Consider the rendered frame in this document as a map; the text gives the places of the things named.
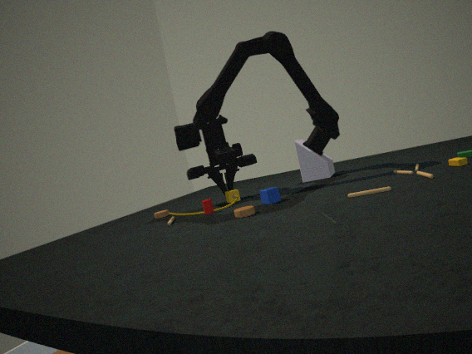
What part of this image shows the round wooden button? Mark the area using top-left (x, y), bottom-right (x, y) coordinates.
top-left (154, 210), bottom-right (169, 219)

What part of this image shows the green block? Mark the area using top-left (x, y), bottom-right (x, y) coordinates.
top-left (457, 150), bottom-right (472, 158)

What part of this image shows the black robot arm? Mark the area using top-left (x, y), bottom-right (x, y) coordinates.
top-left (174, 31), bottom-right (339, 166)

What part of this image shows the red cylinder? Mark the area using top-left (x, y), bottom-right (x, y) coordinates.
top-left (202, 199), bottom-right (214, 214)

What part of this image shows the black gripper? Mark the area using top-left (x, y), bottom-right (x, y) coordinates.
top-left (186, 139), bottom-right (258, 195)

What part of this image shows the orange flat disc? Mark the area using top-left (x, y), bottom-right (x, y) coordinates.
top-left (234, 206), bottom-right (256, 218)

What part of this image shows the blue cube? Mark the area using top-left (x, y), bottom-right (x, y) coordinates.
top-left (259, 187), bottom-right (281, 204)

